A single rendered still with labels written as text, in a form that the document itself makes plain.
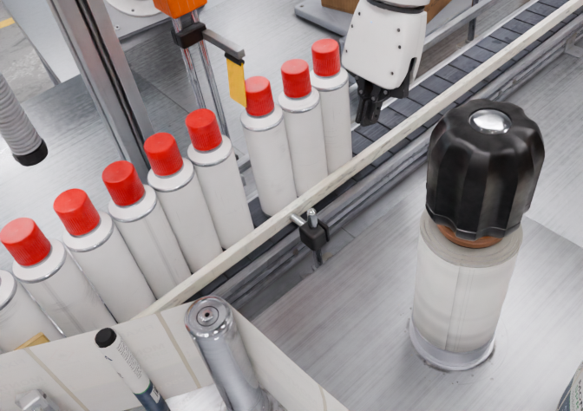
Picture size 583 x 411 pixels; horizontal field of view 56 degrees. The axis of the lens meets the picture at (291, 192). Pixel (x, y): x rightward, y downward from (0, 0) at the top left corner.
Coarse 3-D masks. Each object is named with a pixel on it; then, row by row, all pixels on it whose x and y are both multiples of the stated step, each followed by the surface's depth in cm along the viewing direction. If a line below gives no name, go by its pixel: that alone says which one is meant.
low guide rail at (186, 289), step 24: (576, 0) 96; (552, 24) 94; (504, 48) 89; (480, 72) 86; (456, 96) 84; (408, 120) 80; (384, 144) 77; (360, 168) 76; (312, 192) 72; (288, 216) 70; (240, 240) 68; (264, 240) 69; (216, 264) 66; (192, 288) 64; (144, 312) 62
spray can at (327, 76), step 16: (320, 48) 65; (336, 48) 64; (320, 64) 65; (336, 64) 65; (320, 80) 67; (336, 80) 66; (320, 96) 67; (336, 96) 67; (336, 112) 69; (336, 128) 71; (336, 144) 73; (336, 160) 75
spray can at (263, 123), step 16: (256, 80) 62; (256, 96) 60; (256, 112) 62; (272, 112) 63; (256, 128) 63; (272, 128) 63; (256, 144) 64; (272, 144) 65; (256, 160) 67; (272, 160) 66; (288, 160) 68; (256, 176) 69; (272, 176) 68; (288, 176) 70; (272, 192) 70; (288, 192) 71; (272, 208) 73
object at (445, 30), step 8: (488, 0) 91; (496, 0) 92; (472, 8) 90; (480, 8) 90; (488, 8) 92; (464, 16) 88; (472, 16) 90; (448, 24) 87; (456, 24) 88; (440, 32) 86; (448, 32) 87; (424, 40) 85; (432, 40) 85; (440, 40) 87; (424, 48) 85; (352, 88) 79; (352, 96) 79; (240, 160) 71; (248, 160) 71; (240, 168) 71; (248, 168) 72
